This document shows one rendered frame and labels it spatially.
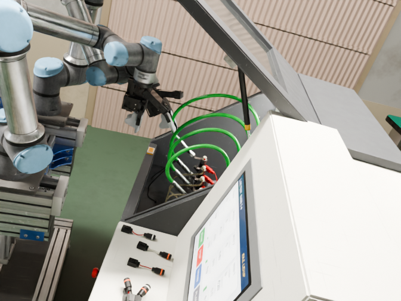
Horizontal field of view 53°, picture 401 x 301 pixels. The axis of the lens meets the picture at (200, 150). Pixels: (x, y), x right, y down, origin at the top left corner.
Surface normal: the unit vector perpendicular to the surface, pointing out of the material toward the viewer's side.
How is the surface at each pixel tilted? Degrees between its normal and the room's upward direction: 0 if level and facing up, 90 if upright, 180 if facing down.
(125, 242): 0
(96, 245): 0
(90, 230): 0
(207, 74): 90
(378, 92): 90
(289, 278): 76
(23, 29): 83
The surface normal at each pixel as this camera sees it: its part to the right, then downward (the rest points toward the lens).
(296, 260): -0.86, -0.47
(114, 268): 0.28, -0.83
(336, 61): 0.09, 0.52
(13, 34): 0.63, 0.43
